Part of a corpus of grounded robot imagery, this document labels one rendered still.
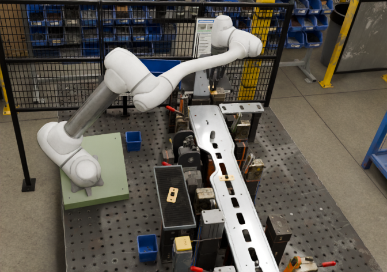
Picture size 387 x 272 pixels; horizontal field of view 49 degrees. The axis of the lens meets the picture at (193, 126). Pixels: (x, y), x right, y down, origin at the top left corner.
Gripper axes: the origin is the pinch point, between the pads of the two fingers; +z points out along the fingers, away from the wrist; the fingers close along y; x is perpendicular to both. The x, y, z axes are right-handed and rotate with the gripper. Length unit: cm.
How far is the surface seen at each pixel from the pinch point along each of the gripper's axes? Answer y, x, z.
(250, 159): 13.3, -41.9, 20.8
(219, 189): -6, -55, 29
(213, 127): 3.3, -3.6, 28.9
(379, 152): 182, 47, 111
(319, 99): 178, 156, 129
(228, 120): 15.1, 5.0, 30.9
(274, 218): 15, -78, 26
